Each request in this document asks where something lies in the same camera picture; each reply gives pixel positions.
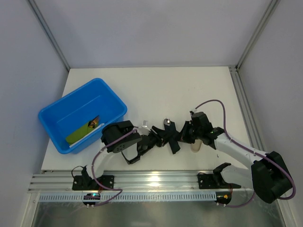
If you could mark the left frame post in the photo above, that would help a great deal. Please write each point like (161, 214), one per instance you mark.
(44, 25)

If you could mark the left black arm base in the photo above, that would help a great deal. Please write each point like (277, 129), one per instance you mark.
(83, 183)

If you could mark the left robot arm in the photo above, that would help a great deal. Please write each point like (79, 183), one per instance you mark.
(121, 135)

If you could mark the frame post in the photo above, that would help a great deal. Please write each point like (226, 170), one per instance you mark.
(44, 25)
(269, 11)

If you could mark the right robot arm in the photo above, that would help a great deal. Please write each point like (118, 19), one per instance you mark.
(265, 173)

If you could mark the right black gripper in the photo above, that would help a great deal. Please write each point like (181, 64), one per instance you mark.
(184, 132)

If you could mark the slotted cable duct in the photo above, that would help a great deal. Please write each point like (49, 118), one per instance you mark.
(127, 196)

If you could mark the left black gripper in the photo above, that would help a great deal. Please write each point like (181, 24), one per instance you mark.
(153, 137)

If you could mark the right frame post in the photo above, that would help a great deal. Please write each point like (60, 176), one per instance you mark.
(269, 11)

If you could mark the aluminium rail frame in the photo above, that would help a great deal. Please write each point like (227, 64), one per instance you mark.
(129, 181)

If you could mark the blue plastic bin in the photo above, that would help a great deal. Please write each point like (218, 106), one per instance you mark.
(66, 115)

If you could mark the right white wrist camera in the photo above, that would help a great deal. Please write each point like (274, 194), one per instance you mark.
(193, 111)

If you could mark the black paper napkin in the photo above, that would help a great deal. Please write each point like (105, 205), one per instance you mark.
(170, 136)

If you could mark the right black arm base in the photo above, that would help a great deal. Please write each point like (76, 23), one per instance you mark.
(206, 181)

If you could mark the green packet in bin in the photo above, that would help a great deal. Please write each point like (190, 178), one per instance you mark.
(90, 130)

